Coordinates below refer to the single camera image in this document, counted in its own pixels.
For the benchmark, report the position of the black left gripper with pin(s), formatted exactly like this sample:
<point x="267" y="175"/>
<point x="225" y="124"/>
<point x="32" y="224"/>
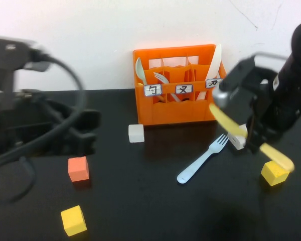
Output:
<point x="35" y="130"/>

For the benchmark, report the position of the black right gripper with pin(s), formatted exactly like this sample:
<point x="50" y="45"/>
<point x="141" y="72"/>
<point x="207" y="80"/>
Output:
<point x="264" y="113"/>

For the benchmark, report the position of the yellow plastic knife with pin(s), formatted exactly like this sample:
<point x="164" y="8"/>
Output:
<point x="225" y="121"/>

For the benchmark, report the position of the light blue plastic fork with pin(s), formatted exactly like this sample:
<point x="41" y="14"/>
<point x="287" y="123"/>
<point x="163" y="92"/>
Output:
<point x="198" y="163"/>

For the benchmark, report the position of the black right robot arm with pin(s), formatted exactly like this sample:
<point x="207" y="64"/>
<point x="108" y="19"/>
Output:
<point x="291" y="75"/>

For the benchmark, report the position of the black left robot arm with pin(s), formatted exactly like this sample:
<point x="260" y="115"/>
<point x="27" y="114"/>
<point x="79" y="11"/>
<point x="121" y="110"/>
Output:
<point x="2" y="113"/>

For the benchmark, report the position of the orange plastic cutlery holder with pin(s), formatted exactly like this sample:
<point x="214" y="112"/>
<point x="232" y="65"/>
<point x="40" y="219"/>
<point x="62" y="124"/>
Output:
<point x="178" y="113"/>

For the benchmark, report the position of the salmon orange foam cube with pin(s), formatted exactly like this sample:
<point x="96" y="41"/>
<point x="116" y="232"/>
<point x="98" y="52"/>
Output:
<point x="78" y="169"/>

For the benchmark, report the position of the yellow cube with chipped face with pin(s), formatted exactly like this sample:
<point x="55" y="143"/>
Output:
<point x="274" y="174"/>

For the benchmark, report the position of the white foam cube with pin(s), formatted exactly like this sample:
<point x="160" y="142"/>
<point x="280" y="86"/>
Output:
<point x="136" y="133"/>

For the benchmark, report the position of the paper label for knives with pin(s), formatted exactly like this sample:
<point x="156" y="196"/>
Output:
<point x="213" y="83"/>

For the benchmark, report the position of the paper label for spoons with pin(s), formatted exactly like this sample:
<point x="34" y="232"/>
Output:
<point x="153" y="90"/>

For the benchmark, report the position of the white plastic spoon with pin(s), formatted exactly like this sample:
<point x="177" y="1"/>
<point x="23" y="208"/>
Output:
<point x="140" y="70"/>

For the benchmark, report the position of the cream white plastic knife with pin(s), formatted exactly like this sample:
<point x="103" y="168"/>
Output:
<point x="214" y="62"/>

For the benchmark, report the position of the paper label for forks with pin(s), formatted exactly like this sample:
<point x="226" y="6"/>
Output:
<point x="183" y="89"/>

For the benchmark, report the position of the plain yellow foam cube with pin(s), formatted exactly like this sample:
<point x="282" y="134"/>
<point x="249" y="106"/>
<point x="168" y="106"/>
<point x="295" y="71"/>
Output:
<point x="74" y="221"/>

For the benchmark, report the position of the white plastic fork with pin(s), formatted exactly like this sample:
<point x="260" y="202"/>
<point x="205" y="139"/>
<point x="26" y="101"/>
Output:
<point x="161" y="78"/>

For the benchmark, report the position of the white USB wall charger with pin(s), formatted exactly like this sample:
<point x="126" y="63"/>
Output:
<point x="237" y="140"/>

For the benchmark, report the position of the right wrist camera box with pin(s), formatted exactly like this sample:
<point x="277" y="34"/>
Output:
<point x="235" y="82"/>

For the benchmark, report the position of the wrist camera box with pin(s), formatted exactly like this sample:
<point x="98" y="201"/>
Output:
<point x="10" y="52"/>
<point x="235" y="82"/>

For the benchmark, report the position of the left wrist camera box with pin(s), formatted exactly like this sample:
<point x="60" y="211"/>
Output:
<point x="10" y="52"/>

